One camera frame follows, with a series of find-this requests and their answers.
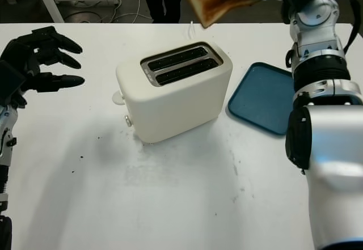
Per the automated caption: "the browned toast slice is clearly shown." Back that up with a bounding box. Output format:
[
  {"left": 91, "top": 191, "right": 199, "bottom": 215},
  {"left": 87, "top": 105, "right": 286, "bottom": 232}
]
[{"left": 173, "top": 0, "right": 260, "bottom": 29}]

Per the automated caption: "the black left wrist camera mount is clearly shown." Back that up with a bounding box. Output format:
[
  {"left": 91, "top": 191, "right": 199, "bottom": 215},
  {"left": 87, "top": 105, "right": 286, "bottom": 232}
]
[{"left": 0, "top": 60, "right": 28, "bottom": 99}]

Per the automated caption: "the white toaster power cord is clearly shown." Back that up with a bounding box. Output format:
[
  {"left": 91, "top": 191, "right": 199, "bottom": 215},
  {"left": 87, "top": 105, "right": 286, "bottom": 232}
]
[{"left": 185, "top": 20, "right": 196, "bottom": 43}]

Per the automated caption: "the blue plastic tray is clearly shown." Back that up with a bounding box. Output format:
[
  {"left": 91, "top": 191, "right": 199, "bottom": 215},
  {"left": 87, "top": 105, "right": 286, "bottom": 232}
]
[{"left": 226, "top": 62, "right": 296, "bottom": 137}]

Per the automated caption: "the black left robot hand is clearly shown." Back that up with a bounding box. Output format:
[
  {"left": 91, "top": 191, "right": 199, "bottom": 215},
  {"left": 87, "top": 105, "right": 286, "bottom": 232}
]
[{"left": 0, "top": 26, "right": 86, "bottom": 109}]

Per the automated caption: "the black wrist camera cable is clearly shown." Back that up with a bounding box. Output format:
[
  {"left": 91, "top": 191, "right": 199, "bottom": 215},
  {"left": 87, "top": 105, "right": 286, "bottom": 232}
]
[{"left": 272, "top": 0, "right": 363, "bottom": 54}]

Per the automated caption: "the cream white two-slot toaster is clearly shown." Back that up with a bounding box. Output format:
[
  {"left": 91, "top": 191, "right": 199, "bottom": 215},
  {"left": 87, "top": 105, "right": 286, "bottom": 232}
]
[{"left": 112, "top": 41, "right": 234, "bottom": 145}]

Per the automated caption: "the white desk frame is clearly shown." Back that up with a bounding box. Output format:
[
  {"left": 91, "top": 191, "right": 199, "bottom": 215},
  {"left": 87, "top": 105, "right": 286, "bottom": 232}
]
[{"left": 0, "top": 0, "right": 120, "bottom": 24}]

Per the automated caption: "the white floor cable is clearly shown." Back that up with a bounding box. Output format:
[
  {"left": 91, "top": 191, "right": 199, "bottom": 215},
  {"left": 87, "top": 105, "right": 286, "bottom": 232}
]
[{"left": 112, "top": 0, "right": 148, "bottom": 24}]

